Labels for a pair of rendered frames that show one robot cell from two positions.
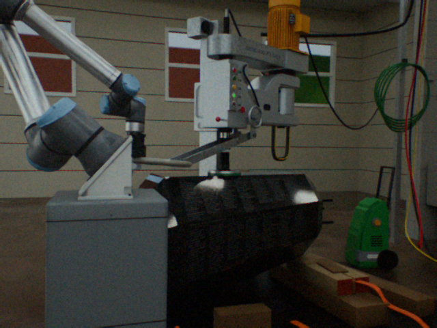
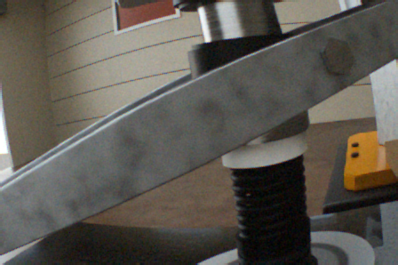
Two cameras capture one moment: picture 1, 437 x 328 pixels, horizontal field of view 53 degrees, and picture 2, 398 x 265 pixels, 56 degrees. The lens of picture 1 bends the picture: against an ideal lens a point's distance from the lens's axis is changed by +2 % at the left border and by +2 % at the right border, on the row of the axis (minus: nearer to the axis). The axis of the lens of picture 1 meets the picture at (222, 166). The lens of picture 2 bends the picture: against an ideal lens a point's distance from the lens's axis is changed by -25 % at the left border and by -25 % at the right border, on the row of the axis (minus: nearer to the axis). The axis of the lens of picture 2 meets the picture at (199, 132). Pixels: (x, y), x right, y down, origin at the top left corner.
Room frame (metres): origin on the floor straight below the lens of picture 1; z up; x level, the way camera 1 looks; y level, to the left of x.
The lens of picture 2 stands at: (2.52, -0.24, 1.08)
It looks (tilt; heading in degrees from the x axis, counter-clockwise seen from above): 8 degrees down; 45
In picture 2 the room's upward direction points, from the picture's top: 10 degrees counter-clockwise
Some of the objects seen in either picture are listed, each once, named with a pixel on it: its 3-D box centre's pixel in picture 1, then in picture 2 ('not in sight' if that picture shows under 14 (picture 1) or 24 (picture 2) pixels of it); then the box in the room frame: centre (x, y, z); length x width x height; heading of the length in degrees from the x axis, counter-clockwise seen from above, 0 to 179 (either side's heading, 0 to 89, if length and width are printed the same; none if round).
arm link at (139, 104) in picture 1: (135, 110); not in sight; (2.10, 0.42, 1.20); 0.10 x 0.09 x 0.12; 132
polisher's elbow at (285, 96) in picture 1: (281, 102); not in sight; (3.31, -0.45, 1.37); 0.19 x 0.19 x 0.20
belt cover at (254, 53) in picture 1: (258, 59); not in sight; (3.07, -0.25, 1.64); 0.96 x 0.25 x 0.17; 139
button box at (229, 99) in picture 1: (232, 87); not in sight; (2.68, -0.06, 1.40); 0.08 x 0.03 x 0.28; 139
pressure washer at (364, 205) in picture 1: (369, 215); not in sight; (3.80, -1.31, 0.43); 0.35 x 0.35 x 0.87; 7
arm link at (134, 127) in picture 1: (135, 128); not in sight; (2.10, 0.42, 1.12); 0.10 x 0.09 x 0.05; 170
